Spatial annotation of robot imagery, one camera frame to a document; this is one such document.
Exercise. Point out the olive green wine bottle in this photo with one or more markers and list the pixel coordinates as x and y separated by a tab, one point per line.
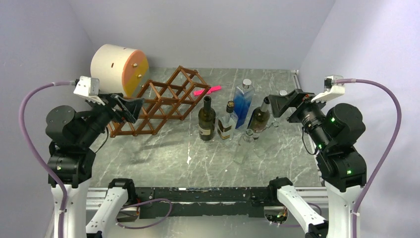
259	118

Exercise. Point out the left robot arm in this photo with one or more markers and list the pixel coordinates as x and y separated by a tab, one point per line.
71	160

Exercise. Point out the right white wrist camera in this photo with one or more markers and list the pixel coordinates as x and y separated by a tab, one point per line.
332	89

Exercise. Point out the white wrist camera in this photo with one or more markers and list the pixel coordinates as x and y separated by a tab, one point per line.
88	89
332	89

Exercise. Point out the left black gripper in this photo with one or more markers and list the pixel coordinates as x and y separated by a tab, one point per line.
130	114

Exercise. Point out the black base bar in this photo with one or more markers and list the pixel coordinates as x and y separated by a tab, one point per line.
212	201

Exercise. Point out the dark green wine bottle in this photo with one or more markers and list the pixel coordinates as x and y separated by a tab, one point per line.
206	118

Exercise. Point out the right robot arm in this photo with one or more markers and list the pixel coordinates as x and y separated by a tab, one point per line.
342	168

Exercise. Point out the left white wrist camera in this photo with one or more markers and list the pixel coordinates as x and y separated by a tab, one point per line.
88	89

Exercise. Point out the clear slim glass bottle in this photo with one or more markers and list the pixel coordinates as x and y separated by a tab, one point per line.
244	146

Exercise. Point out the cream cylinder with orange face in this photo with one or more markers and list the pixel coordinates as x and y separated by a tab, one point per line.
120	69

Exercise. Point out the clear bottle white cap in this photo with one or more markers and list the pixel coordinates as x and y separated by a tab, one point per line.
278	100

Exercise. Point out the brown wooden wine rack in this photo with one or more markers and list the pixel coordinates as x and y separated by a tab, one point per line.
164	101

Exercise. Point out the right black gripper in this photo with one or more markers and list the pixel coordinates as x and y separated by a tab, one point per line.
280	103

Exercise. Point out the blue glass bottle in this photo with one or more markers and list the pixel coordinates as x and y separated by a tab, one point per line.
242	100

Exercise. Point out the clear square liquor bottle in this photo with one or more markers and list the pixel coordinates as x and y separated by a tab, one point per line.
227	121

